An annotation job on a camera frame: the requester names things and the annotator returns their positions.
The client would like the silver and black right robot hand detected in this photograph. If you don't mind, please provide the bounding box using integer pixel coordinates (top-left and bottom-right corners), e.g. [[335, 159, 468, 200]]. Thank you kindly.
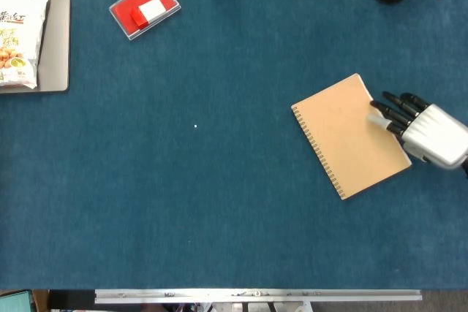
[[367, 91, 468, 171]]

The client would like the brown kraft spiral notebook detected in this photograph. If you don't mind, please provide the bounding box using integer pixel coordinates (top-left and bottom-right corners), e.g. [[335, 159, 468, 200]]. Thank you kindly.
[[290, 72, 413, 201]]

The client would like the red and white block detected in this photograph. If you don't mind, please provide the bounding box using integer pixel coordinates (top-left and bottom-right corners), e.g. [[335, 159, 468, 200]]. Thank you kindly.
[[130, 0, 166, 30]]

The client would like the red ink pad case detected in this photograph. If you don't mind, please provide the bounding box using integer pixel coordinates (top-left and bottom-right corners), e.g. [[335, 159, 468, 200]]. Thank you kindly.
[[108, 0, 182, 42]]

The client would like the white snack bag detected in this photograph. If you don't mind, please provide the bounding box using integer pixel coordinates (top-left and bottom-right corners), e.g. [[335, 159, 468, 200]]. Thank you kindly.
[[0, 0, 51, 90]]

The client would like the teal box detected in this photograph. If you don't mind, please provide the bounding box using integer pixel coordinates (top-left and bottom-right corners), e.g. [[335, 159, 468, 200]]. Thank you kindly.
[[0, 289, 34, 312]]

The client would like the aluminium profile rail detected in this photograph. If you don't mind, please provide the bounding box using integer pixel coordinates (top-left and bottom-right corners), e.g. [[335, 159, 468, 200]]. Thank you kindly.
[[94, 289, 423, 305]]

